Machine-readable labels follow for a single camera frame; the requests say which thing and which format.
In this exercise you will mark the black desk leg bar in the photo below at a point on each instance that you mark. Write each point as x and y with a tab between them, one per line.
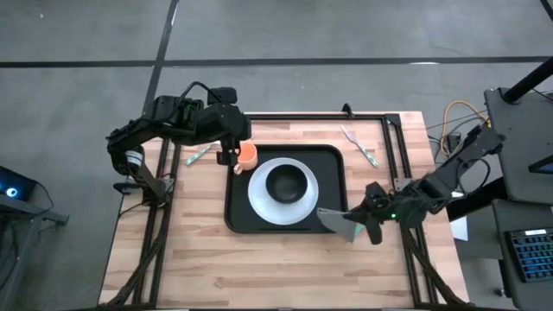
475	201

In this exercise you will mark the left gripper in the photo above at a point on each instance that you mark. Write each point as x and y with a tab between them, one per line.
224	123

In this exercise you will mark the grey metal stand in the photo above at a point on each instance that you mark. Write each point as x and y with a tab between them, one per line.
26	207

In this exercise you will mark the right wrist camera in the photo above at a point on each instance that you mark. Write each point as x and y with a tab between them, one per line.
375	190

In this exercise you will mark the black aluminium table frame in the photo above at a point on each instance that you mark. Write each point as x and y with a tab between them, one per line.
302	116

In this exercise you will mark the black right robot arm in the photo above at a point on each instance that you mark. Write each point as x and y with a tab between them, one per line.
453	166

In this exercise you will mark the orange mug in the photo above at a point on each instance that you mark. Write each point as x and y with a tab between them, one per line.
248	157

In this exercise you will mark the black computer with blue light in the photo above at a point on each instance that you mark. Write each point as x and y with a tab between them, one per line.
15	185

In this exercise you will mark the dark grey keyboard desk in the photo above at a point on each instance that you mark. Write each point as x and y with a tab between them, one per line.
523	216

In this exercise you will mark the white paper sheet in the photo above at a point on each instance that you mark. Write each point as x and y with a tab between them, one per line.
460	229

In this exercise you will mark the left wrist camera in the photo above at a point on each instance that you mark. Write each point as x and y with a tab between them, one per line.
222	95

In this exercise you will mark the white round plate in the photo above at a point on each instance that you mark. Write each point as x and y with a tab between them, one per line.
259	203

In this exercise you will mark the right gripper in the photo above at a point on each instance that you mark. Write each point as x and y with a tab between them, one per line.
393	205

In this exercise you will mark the black tablet device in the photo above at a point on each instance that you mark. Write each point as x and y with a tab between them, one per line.
544	166

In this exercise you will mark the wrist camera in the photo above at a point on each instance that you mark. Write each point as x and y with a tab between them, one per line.
222	95
375	190

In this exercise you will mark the backlit computer keyboard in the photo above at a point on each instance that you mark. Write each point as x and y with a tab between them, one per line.
533	257

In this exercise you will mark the black rectangular tray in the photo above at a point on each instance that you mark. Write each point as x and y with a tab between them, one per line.
328	173

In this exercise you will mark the black round bowl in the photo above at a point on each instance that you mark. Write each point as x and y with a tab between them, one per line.
285	183

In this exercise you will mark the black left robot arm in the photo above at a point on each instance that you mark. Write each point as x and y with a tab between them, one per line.
142	129

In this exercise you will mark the grey napkin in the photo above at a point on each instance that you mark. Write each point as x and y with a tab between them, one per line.
337	222

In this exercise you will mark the black pole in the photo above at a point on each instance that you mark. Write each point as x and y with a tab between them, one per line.
529	80

